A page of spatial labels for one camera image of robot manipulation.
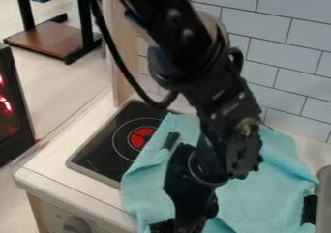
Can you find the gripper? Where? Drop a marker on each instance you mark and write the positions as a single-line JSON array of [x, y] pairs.
[[185, 195]]

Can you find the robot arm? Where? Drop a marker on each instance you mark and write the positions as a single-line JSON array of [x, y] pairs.
[[194, 59]]

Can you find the light blue cloth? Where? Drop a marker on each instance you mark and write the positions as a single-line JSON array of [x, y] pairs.
[[263, 195]]

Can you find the toy stove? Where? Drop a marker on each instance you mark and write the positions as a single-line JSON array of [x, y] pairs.
[[103, 146]]

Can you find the toy sink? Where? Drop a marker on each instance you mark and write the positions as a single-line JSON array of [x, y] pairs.
[[324, 198]]

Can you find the black computer case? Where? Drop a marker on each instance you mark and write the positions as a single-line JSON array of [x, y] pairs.
[[13, 114]]

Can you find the black stand with wooden base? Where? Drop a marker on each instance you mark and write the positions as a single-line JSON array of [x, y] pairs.
[[54, 38]]

